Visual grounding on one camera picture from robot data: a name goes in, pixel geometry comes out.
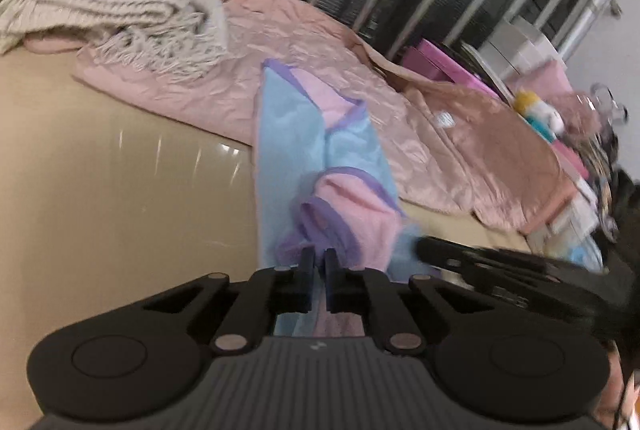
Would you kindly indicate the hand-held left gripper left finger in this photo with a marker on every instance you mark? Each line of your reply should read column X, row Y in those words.
column 305, row 282

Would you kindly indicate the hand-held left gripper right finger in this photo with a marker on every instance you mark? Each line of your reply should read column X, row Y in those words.
column 333, row 282

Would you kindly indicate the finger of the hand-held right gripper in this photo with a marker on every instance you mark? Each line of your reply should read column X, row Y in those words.
column 497, row 284
column 445, row 252

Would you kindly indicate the pink and blue garment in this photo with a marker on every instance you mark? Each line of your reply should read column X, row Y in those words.
column 290, row 149

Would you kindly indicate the pink satin quilt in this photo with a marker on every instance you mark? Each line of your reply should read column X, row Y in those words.
column 450, row 149

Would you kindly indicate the pink storage box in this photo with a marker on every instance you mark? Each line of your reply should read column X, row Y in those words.
column 572, row 159

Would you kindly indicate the white and yellow plush toy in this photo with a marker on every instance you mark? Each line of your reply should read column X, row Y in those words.
column 540, row 114

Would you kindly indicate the clear bag of pink filling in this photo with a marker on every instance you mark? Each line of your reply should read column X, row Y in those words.
column 580, row 114

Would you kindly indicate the magenta flat box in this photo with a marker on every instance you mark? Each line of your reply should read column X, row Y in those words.
column 435, row 59

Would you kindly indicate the pink pouch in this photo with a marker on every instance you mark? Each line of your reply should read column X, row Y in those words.
column 545, row 79

